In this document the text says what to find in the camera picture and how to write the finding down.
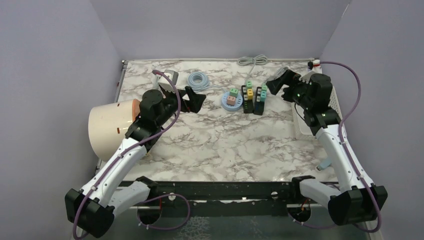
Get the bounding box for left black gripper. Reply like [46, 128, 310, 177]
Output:
[156, 85, 206, 128]

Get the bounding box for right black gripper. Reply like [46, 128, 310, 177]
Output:
[266, 69, 314, 110]

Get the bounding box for teal charger plug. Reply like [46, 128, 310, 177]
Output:
[259, 91, 267, 102]
[261, 84, 268, 93]

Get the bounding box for black power strip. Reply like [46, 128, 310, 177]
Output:
[241, 85, 254, 114]
[253, 87, 265, 116]

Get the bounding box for pink charger plug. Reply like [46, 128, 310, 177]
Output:
[226, 96, 237, 106]

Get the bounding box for green charger plug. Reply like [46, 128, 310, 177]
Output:
[229, 88, 239, 98]
[245, 80, 253, 89]

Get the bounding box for round blue power socket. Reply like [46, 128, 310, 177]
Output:
[221, 91, 244, 112]

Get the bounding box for yellow usb charger plug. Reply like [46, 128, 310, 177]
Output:
[246, 88, 254, 101]

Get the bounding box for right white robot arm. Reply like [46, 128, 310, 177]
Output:
[265, 68, 388, 226]

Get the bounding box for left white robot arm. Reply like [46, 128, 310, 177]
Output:
[64, 86, 206, 240]

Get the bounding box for white power strip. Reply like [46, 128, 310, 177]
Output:
[151, 68, 179, 88]

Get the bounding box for white perforated basket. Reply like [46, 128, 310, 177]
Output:
[291, 87, 343, 141]

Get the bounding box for cream cylindrical bucket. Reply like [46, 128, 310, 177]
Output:
[88, 99, 140, 162]

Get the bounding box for coiled blue cable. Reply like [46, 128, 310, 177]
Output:
[187, 71, 229, 94]

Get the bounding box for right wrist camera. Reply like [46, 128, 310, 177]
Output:
[299, 70, 317, 84]

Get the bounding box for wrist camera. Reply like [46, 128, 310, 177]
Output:
[158, 82, 176, 94]
[299, 70, 317, 84]

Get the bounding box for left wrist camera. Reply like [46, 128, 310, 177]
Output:
[158, 82, 176, 94]

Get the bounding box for coiled grey cable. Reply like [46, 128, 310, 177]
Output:
[237, 54, 269, 82]

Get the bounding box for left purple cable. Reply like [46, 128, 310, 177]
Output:
[72, 69, 191, 240]

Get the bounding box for purple cable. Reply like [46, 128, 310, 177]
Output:
[288, 60, 382, 234]
[72, 69, 191, 240]

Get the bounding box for black table front rail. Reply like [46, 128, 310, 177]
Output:
[133, 181, 319, 218]

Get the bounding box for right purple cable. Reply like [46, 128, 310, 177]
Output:
[288, 60, 382, 234]

